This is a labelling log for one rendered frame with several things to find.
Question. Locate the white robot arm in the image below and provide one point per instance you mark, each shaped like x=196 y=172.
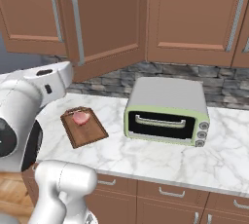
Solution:
x=19 y=104

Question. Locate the grey toaster oven knob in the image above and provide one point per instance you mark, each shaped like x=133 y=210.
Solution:
x=202 y=134
x=200 y=142
x=204 y=126

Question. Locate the green and grey toaster oven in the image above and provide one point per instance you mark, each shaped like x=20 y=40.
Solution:
x=168 y=94

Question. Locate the pink raw meat piece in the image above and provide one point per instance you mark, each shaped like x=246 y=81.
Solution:
x=80 y=118

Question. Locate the black glass toaster oven door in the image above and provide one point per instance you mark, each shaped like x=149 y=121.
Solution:
x=162 y=130

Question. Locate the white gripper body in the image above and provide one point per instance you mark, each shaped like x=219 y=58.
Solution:
x=64 y=73

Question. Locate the brown wooden cutting board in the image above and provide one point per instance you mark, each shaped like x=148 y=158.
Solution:
x=87 y=133

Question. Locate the brown drawer front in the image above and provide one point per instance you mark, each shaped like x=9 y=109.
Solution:
x=223 y=203
x=124 y=185
x=191 y=195
x=29 y=182

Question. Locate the brown base cabinet door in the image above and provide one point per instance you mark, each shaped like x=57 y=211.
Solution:
x=230 y=219
x=162 y=213
x=113 y=208

